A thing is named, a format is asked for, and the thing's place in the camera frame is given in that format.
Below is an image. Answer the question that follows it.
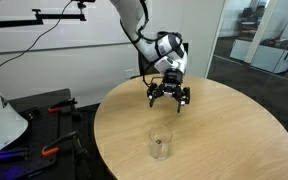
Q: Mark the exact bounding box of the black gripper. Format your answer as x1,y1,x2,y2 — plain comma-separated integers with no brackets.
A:
146,70,192,114

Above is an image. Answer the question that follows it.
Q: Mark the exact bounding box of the clear glass cup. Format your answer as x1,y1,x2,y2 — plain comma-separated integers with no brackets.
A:
148,125,174,161

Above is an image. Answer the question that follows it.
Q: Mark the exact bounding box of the black mesh office chair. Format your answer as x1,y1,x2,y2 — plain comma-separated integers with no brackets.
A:
130,41,190,80

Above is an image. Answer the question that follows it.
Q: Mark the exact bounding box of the small white cabinet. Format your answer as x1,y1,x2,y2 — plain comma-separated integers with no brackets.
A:
229,38,253,62

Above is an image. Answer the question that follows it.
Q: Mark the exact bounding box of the large white cabinet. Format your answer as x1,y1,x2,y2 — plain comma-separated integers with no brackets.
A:
250,44,288,75

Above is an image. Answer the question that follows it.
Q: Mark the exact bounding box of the black perforated mounting board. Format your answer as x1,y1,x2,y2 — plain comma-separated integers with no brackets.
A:
0,87,77,180

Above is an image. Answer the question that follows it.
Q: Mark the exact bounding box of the white wall outlet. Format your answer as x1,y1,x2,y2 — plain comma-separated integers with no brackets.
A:
124,68,137,80

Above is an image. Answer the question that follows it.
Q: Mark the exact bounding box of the black clamp orange handle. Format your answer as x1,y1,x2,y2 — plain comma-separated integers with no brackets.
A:
47,97,84,122
40,130,89,158

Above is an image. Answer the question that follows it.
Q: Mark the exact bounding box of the black camera on boom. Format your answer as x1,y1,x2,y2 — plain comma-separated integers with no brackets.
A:
71,0,97,4

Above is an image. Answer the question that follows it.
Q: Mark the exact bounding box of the small black bracket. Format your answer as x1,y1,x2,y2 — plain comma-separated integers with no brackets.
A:
24,106,41,121

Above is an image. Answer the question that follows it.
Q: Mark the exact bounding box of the black hanging cable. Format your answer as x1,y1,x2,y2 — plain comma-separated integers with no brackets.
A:
0,1,73,77

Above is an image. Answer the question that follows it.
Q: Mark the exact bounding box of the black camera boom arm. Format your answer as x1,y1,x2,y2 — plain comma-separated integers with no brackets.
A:
0,8,88,37

